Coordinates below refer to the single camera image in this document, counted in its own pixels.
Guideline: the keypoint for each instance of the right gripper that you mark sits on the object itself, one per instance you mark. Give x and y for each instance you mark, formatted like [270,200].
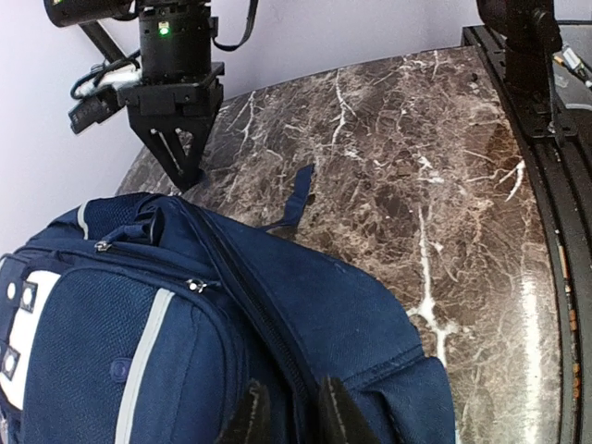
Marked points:
[174,121]

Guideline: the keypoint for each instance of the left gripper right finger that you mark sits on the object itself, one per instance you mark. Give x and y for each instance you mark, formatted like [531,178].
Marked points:
[341,420]

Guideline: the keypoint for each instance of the navy blue student backpack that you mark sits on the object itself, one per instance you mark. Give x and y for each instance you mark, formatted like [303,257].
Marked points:
[142,318]

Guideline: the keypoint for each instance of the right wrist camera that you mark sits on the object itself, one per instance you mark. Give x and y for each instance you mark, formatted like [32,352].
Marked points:
[96,92]

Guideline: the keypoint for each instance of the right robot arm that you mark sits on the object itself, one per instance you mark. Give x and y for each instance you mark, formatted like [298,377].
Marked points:
[176,37]

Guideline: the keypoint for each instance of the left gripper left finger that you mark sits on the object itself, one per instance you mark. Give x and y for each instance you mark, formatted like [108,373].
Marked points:
[251,421]

